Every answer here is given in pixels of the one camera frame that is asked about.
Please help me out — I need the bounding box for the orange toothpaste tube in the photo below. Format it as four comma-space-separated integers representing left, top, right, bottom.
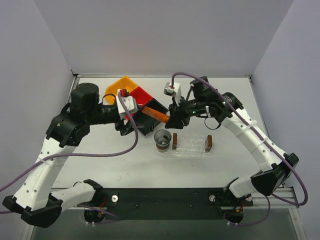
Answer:
142, 106, 170, 124

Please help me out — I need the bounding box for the glass cup with brown band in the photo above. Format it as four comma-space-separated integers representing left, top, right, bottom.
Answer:
153, 129, 172, 152

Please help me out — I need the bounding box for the clear holder with wooden ends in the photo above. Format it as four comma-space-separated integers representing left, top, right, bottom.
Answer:
171, 132, 213, 153

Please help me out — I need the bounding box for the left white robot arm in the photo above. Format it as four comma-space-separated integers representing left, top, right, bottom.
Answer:
2, 83, 139, 228

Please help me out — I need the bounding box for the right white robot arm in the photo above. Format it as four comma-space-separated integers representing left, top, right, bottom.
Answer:
164, 76, 299, 199

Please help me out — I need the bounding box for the clear textured oval tray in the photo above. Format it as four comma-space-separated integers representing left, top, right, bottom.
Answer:
154, 142, 210, 158

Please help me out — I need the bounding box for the black plastic bin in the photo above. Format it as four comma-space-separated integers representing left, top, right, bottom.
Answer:
131, 98, 170, 136

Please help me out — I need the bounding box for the red plastic bin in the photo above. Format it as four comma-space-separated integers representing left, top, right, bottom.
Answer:
129, 86, 153, 112

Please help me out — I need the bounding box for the yellow plastic bin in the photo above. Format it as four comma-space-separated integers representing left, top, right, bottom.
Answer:
102, 76, 138, 104

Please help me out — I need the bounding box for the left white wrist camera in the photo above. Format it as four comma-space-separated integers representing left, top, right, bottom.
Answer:
116, 88, 137, 120

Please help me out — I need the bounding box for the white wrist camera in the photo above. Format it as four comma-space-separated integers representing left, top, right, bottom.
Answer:
116, 88, 137, 120
163, 82, 182, 106

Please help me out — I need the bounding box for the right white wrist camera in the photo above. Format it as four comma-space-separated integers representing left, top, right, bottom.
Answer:
163, 82, 182, 106

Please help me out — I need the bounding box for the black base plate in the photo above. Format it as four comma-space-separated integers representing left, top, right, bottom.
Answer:
84, 187, 253, 223

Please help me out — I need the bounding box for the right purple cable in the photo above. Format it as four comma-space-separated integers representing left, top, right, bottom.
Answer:
170, 72, 309, 207

